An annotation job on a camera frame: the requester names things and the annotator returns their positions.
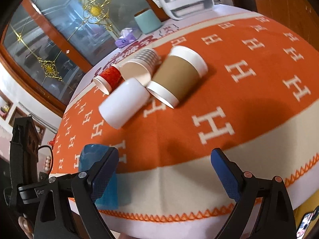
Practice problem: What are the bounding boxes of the blue translucent plastic cup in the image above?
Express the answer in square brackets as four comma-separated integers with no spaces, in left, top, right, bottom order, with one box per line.
[78,144,119,210]

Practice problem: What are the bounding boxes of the white paper cup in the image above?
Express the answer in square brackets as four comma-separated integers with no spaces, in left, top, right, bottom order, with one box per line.
[98,78,150,129]

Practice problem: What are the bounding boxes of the red paper cup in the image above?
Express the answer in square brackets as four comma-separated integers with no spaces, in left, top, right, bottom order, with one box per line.
[93,64,122,95]

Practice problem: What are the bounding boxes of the striped paper cup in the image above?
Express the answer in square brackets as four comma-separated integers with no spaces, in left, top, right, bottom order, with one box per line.
[119,48,161,86]

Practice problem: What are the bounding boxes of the brown sleeve paper cup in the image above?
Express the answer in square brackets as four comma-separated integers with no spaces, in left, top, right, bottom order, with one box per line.
[146,46,208,109]

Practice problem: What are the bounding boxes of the wooden glass sliding door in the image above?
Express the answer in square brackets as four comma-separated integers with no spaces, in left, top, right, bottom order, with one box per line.
[1,0,168,116]

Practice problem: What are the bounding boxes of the orange H pattern blanket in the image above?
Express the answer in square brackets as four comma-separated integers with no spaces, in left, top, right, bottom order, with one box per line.
[49,11,319,223]

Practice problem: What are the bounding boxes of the purple tissue box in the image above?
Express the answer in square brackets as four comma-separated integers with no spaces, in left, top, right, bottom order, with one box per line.
[115,27,142,48]

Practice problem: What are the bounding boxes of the teal ceramic canister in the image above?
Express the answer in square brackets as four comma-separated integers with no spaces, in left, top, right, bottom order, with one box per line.
[134,8,162,34]

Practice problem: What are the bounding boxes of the wooden cabinet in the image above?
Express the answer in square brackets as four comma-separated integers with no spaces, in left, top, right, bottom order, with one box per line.
[255,0,318,47]

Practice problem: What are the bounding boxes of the black cable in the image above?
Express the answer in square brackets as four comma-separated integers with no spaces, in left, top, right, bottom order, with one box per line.
[37,145,54,177]

